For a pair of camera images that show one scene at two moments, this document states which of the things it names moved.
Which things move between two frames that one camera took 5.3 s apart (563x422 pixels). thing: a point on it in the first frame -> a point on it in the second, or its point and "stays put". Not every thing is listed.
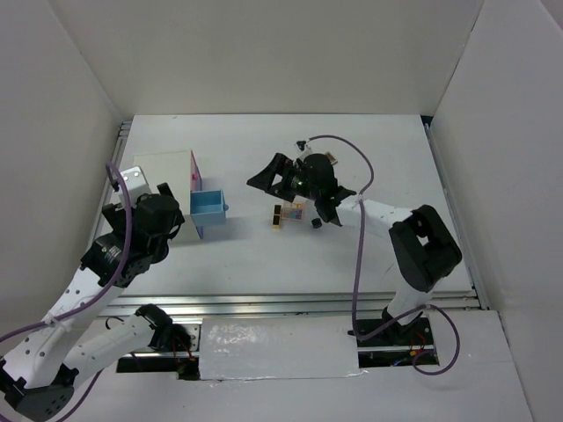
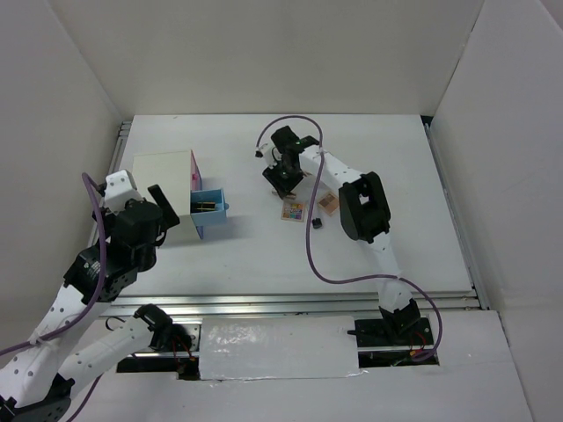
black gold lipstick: [276, 218] -> [202, 207]
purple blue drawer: [201, 231] stays put
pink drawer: [195, 178] stays put
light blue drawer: [208, 207] stays put
